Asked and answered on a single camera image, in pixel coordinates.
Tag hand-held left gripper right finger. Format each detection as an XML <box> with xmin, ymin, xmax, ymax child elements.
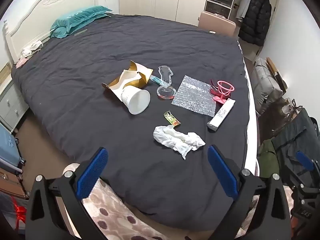
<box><xmin>207</xmin><ymin>144</ymin><xmax>293</xmax><ymax>240</ymax></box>

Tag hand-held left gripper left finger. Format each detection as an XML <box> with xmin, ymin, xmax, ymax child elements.
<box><xmin>26</xmin><ymin>147</ymin><xmax>109</xmax><ymax>240</ymax></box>

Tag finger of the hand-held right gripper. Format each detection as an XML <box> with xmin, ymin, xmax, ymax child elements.
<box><xmin>295</xmin><ymin>151</ymin><xmax>320</xmax><ymax>179</ymax></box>

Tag white tissue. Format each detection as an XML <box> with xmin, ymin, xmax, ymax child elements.
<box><xmin>153</xmin><ymin>125</ymin><xmax>206</xmax><ymax>160</ymax></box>

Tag long white cardboard box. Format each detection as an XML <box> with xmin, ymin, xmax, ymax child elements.
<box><xmin>207</xmin><ymin>98</ymin><xmax>236</xmax><ymax>132</ymax></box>

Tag colourful printed wrapper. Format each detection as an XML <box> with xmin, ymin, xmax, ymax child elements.
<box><xmin>164</xmin><ymin>110</ymin><xmax>181</xmax><ymax>126</ymax></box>

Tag pink plastic stand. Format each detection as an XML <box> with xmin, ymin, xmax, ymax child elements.
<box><xmin>211</xmin><ymin>80</ymin><xmax>236</xmax><ymax>104</ymax></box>

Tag bubble wrap sheet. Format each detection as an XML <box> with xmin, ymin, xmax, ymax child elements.
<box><xmin>171</xmin><ymin>75</ymin><xmax>218</xmax><ymax>117</ymax></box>

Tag white paper cup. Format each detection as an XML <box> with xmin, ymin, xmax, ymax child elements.
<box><xmin>121</xmin><ymin>86</ymin><xmax>151</xmax><ymax>115</ymax></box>

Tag clear plastic blister package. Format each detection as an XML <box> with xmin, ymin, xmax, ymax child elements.
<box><xmin>157</xmin><ymin>65</ymin><xmax>177</xmax><ymax>100</ymax></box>

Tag gold and white paper box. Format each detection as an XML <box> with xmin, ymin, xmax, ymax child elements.
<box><xmin>101</xmin><ymin>60</ymin><xmax>154</xmax><ymax>103</ymax></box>

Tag dark blue storage bag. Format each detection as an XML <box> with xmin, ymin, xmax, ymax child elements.
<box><xmin>271</xmin><ymin>107</ymin><xmax>320</xmax><ymax>188</ymax></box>

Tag green bag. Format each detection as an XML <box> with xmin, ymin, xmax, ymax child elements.
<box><xmin>257</xmin><ymin>139</ymin><xmax>280</xmax><ymax>178</ymax></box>

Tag dark grey blanket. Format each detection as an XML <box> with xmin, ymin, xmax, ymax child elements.
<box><xmin>11</xmin><ymin>14</ymin><xmax>252</xmax><ymax>230</ymax></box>

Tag person's spotted pyjama clothing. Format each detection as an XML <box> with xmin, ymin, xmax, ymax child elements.
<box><xmin>55</xmin><ymin>164</ymin><xmax>265</xmax><ymax>240</ymax></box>

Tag brown transparent bag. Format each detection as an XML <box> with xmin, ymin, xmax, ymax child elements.
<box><xmin>260</xmin><ymin>97</ymin><xmax>303</xmax><ymax>143</ymax></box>

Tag grey storage bag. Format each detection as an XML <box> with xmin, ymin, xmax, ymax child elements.
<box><xmin>251</xmin><ymin>57</ymin><xmax>284</xmax><ymax>117</ymax></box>

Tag brown suitcase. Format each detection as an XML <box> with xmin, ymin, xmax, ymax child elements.
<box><xmin>0</xmin><ymin>167</ymin><xmax>28</xmax><ymax>200</ymax></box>

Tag blue suitcase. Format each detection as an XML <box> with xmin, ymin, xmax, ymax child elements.
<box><xmin>0</xmin><ymin>124</ymin><xmax>27</xmax><ymax>174</ymax></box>

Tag dark bag with red ribbon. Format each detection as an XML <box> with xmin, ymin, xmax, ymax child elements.
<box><xmin>0</xmin><ymin>195</ymin><xmax>28</xmax><ymax>230</ymax></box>

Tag flat cardboard box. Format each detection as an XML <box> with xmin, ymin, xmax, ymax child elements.
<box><xmin>265</xmin><ymin>57</ymin><xmax>288</xmax><ymax>93</ymax></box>

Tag white nightstand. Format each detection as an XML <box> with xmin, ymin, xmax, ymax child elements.
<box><xmin>0</xmin><ymin>80</ymin><xmax>30</xmax><ymax>133</ymax></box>

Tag white crumpled clothes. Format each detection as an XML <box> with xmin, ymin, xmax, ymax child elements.
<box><xmin>20</xmin><ymin>40</ymin><xmax>43</xmax><ymax>58</ymax></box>

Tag small teal pillow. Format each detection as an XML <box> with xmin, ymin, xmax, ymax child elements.
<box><xmin>50</xmin><ymin>26</ymin><xmax>73</xmax><ymax>39</ymax></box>

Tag pink suitcase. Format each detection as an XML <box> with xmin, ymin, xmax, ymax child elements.
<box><xmin>198</xmin><ymin>11</ymin><xmax>237</xmax><ymax>37</ymax></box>

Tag black puffer jacket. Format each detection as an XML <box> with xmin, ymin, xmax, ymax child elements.
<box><xmin>238</xmin><ymin>0</ymin><xmax>272</xmax><ymax>47</ymax></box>

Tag large teal pillow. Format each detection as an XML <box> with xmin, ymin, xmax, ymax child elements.
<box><xmin>51</xmin><ymin>6</ymin><xmax>113</xmax><ymax>32</ymax></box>

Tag grey coat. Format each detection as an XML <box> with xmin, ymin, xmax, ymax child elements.
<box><xmin>235</xmin><ymin>0</ymin><xmax>260</xmax><ymax>23</ymax></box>

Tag white bed headboard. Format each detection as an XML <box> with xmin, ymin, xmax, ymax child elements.
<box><xmin>2</xmin><ymin>0</ymin><xmax>112</xmax><ymax>65</ymax></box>

